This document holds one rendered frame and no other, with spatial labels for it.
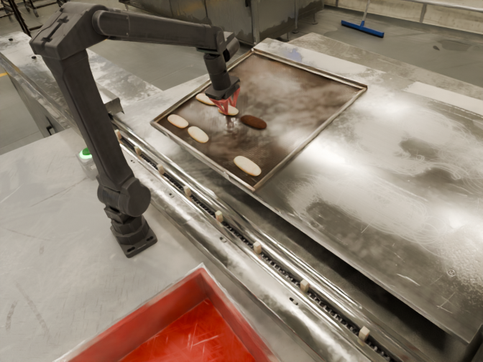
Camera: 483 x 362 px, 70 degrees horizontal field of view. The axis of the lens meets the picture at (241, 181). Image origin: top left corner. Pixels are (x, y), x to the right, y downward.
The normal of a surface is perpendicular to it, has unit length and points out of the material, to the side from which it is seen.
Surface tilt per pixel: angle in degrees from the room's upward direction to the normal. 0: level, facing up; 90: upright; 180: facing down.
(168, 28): 87
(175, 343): 0
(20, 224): 0
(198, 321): 0
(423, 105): 10
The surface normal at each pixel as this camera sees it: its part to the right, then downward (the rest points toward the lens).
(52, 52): -0.50, 0.61
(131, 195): 0.86, 0.28
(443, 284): -0.22, -0.64
